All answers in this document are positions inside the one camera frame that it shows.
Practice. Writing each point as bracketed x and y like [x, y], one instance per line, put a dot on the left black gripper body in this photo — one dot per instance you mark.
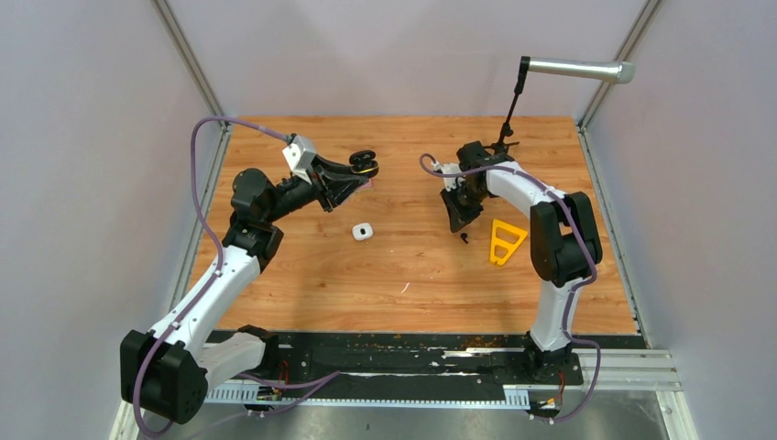
[319, 187]

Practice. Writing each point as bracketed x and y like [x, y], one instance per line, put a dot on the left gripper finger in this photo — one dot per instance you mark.
[328, 167]
[342, 188]

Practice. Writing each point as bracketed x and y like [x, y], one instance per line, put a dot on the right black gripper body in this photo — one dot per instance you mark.
[470, 198]

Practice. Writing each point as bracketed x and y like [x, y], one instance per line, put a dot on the black earbud charging case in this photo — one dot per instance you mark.
[364, 163]

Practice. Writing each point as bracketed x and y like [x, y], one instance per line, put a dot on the white earbud charging case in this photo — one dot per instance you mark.
[362, 231]

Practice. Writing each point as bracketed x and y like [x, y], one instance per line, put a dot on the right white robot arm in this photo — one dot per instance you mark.
[565, 245]

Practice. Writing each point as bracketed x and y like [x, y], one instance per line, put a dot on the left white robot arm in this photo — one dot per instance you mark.
[169, 370]

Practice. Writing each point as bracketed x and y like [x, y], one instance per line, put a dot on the black tripod stand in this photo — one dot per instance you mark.
[506, 131]

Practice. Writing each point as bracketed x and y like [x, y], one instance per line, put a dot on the yellow triangular plastic piece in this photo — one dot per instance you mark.
[504, 241]

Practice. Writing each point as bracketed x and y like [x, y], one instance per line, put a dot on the silver microphone tube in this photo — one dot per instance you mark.
[614, 72]

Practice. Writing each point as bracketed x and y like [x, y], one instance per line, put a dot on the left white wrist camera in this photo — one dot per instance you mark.
[299, 155]

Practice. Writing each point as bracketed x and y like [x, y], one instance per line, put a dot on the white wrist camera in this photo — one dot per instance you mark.
[451, 178]
[299, 155]

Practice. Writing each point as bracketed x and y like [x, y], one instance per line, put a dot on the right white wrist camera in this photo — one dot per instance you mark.
[451, 178]

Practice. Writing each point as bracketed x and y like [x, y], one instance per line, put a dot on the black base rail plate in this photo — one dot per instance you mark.
[427, 369]

